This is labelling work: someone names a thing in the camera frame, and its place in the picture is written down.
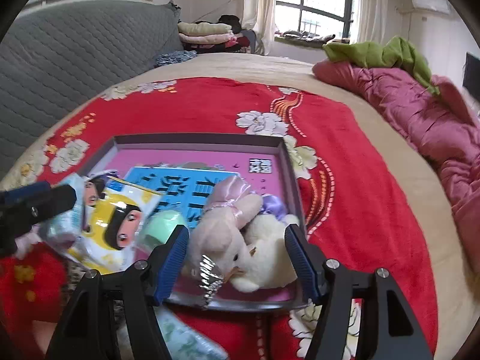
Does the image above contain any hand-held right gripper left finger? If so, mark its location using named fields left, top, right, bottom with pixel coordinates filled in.
left=45, top=225, right=190, bottom=360

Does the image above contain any cream folded blanket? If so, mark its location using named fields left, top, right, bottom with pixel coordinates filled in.
left=177, top=22, right=233, bottom=35

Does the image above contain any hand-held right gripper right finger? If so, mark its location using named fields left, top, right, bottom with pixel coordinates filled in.
left=284, top=224, right=430, bottom=360

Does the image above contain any pink book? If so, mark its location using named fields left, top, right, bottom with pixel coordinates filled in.
left=90, top=149, right=301, bottom=304

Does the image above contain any white air conditioner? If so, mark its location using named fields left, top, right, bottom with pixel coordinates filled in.
left=410, top=0, right=451, bottom=15

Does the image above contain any grey quilted headboard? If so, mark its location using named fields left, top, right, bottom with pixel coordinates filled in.
left=0, top=2, right=184, bottom=181

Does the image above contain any pink quilt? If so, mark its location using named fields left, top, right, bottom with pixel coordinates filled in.
left=312, top=60, right=480, bottom=267

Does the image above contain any green tissue pack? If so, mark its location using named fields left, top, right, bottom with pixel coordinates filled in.
left=157, top=307, right=227, bottom=360

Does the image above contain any pink plush rabbit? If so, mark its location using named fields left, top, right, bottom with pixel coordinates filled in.
left=187, top=175, right=264, bottom=271

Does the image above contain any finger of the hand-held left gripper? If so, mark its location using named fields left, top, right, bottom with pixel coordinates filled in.
left=0, top=181, right=52, bottom=207
left=0, top=184, right=77, bottom=257

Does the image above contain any cream plush toy purple cap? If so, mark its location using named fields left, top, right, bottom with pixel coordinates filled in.
left=225, top=194, right=301, bottom=293

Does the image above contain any pink folded blanket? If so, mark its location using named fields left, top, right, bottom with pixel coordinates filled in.
left=179, top=33, right=238, bottom=47

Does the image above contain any beige bed sheet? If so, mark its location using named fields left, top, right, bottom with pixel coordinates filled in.
left=0, top=53, right=480, bottom=360

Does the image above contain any green makeup sponge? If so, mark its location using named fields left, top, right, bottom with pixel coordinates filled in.
left=140, top=210, right=186, bottom=254

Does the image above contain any cream curtain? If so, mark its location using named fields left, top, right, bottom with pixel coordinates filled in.
left=242, top=0, right=278, bottom=57
left=354, top=0, right=389, bottom=46

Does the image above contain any black television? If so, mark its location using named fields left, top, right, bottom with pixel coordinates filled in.
left=465, top=52, right=480, bottom=102

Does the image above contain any dark clothes pile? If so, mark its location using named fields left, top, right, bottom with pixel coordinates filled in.
left=195, top=14, right=256, bottom=54

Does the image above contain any blue patterned cloth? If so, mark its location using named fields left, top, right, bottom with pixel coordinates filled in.
left=154, top=50, right=197, bottom=69

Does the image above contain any pink makeup sponge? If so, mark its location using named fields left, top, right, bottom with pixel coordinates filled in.
left=32, top=320, right=59, bottom=360

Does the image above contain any green blanket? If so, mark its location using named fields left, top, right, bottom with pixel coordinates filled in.
left=322, top=36, right=441, bottom=96

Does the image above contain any silver shiny tag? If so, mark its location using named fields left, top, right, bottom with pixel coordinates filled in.
left=197, top=254, right=226, bottom=310

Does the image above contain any red floral blanket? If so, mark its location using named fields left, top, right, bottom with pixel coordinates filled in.
left=0, top=77, right=439, bottom=360

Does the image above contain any dark tray with pink book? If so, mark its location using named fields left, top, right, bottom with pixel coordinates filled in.
left=80, top=132, right=312, bottom=312

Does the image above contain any yellow cartoon wipes packet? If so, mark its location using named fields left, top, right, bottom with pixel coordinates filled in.
left=71, top=185, right=164, bottom=274

